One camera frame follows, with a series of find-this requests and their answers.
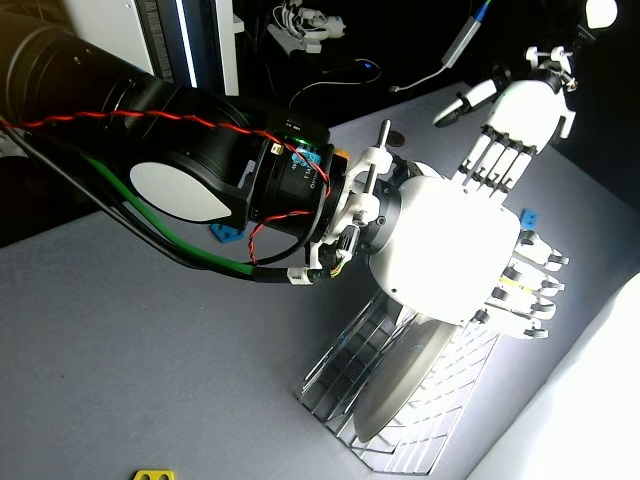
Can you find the black device with blue light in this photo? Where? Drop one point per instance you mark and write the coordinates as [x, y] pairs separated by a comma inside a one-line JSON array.
[[365, 67]]

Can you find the grey tablecloth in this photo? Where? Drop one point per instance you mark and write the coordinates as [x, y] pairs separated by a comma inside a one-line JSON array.
[[150, 375]]

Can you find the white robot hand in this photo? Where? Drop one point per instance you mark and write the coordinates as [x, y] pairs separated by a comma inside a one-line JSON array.
[[530, 110], [440, 250]]

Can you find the white plate with dark rim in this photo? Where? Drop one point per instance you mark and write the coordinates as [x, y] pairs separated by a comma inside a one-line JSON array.
[[400, 380], [400, 320]]

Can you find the blue pentagon block with holes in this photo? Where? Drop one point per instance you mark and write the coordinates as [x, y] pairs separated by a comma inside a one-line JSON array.
[[227, 235]]

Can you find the white cabinet with light strip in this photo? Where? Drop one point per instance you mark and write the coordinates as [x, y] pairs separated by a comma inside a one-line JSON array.
[[110, 30]]

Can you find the brown round cookie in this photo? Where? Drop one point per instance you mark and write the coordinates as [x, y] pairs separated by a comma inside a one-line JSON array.
[[397, 140]]

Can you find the spare white robot hand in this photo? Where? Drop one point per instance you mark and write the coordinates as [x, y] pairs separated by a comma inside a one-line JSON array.
[[325, 25]]

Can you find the yellow block with holes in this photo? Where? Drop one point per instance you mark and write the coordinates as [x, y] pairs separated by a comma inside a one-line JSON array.
[[145, 475]]

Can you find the grey adapter with blue plug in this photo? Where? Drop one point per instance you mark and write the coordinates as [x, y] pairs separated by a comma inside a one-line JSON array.
[[460, 42]]

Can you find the small blue two-hole block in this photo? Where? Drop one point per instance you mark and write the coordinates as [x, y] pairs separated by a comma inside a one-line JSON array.
[[530, 220]]

